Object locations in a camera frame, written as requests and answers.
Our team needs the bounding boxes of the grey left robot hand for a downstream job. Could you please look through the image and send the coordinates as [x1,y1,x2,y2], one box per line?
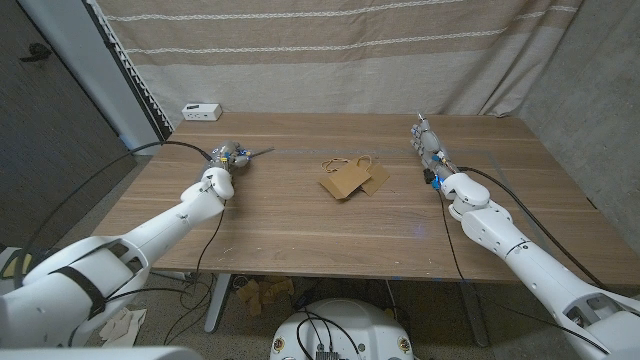
[202,140,253,174]

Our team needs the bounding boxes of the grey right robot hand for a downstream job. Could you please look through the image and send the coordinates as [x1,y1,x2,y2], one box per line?
[410,113,458,182]

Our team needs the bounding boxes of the grey scissors with tan handles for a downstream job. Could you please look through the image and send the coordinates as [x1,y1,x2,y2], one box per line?
[234,146,276,166]

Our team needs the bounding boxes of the white power strip box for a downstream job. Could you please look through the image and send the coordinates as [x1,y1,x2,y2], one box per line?
[180,102,223,122]

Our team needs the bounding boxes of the grey tape outline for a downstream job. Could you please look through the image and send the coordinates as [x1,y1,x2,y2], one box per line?
[147,146,574,284]

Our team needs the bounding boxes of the beige striped curtain backdrop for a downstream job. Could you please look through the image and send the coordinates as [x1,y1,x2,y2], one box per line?
[92,0,584,129]

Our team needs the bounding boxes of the black triangle-patterned trim strip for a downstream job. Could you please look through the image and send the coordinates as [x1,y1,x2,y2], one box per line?
[82,0,174,144]

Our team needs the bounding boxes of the brown cardboard scraps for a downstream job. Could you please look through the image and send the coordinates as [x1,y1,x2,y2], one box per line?
[234,277,296,317]

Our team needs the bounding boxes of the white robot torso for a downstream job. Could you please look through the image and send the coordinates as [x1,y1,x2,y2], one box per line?
[269,298,415,360]

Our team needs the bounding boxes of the white crumpled cloth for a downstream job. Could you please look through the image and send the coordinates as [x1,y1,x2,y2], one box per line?
[99,307,149,349]

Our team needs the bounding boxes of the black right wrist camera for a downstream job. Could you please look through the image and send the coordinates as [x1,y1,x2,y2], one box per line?
[423,168,444,191]

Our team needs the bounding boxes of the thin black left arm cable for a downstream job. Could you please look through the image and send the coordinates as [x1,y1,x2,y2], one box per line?
[104,199,229,301]

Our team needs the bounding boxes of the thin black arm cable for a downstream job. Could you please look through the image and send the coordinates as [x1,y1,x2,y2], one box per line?
[436,189,610,357]
[104,199,229,301]

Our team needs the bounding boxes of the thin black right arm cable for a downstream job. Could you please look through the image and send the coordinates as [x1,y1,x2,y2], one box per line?
[436,189,610,357]

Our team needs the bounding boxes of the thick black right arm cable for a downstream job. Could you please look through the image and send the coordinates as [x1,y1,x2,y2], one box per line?
[457,166,607,292]

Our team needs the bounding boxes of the dark door handle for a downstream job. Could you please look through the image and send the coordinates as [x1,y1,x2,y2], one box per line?
[17,42,51,64]

